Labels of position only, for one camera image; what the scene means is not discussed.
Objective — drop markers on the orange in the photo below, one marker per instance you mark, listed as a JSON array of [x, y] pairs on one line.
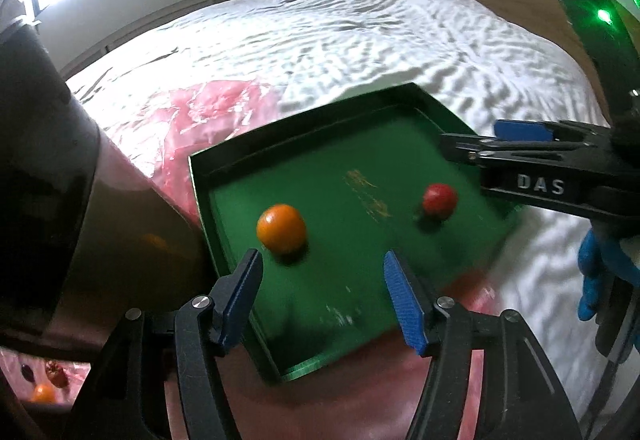
[[281, 227], [42, 393]]

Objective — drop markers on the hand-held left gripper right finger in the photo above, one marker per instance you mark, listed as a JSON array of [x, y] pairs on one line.
[[404, 302]]

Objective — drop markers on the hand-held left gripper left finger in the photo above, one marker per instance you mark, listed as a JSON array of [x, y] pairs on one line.
[[241, 292]]

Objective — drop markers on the pink plastic sheet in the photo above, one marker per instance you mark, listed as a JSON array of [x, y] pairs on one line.
[[210, 115]]

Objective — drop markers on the person's right hand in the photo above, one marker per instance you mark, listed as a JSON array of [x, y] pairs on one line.
[[592, 270]]

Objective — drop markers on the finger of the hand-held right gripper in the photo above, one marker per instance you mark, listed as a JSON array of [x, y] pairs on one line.
[[460, 145], [522, 130]]

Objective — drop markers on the white bed sheet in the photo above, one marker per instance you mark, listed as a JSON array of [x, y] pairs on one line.
[[375, 35]]

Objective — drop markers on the green tray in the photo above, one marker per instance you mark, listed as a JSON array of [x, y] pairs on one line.
[[350, 230]]

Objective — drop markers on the small red tomato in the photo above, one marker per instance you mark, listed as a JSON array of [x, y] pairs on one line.
[[440, 200]]

